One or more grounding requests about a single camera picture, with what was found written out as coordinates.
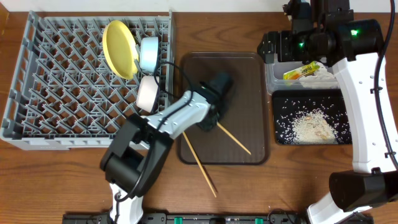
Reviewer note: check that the light blue bowl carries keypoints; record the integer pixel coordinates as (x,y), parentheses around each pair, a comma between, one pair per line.
(149,53)

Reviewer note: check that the white bowl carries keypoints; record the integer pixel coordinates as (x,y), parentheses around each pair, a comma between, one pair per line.
(148,92)

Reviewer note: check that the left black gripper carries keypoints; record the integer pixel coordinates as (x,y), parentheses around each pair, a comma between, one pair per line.
(209,121)

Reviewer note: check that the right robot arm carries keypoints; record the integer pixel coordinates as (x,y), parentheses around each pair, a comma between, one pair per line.
(355,51)

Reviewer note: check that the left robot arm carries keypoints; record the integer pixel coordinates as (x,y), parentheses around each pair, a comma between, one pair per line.
(136,156)

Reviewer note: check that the wooden chopstick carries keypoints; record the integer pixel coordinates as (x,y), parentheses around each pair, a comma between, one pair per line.
(233,138)
(200,165)

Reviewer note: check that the black waste tray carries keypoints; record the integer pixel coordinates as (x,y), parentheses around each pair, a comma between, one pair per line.
(311,99)

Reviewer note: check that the grey plastic dish rack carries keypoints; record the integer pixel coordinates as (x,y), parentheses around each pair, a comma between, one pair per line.
(63,93)

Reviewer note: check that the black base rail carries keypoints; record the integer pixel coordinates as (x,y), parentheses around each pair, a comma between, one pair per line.
(277,217)

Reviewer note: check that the yellow plate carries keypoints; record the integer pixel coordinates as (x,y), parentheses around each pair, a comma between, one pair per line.
(119,49)

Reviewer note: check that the brown serving tray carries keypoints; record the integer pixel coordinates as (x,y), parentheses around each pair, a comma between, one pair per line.
(246,117)

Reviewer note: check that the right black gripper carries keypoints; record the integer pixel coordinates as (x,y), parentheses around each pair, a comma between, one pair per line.
(282,39)

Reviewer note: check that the clear plastic waste bin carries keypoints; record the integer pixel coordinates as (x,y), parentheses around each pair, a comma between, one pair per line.
(275,81)

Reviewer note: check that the green snack wrapper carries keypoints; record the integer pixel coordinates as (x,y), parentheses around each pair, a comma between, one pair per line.
(301,71)

